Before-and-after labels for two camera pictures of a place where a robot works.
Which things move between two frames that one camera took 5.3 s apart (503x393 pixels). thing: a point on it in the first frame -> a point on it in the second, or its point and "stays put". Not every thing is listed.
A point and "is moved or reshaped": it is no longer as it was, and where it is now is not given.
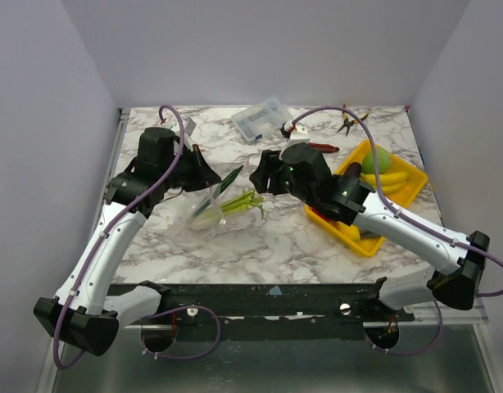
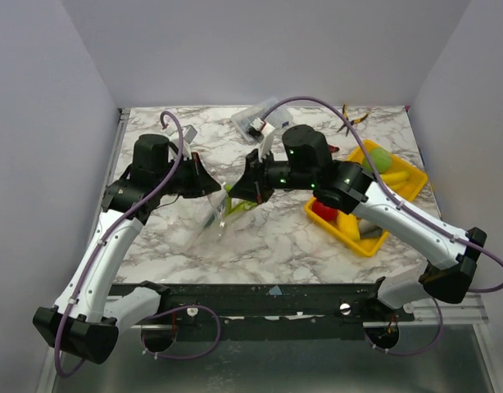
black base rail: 273,311 stays put
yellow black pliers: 349,123 stays put
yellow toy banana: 390,181 stays put
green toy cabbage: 383,159 stays put
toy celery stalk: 246,201 is moved or reshaped
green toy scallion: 217,190 -> 210,220
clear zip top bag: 228,206 is moved or reshaped
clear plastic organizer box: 260,119 stays put
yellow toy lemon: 351,232 stays put
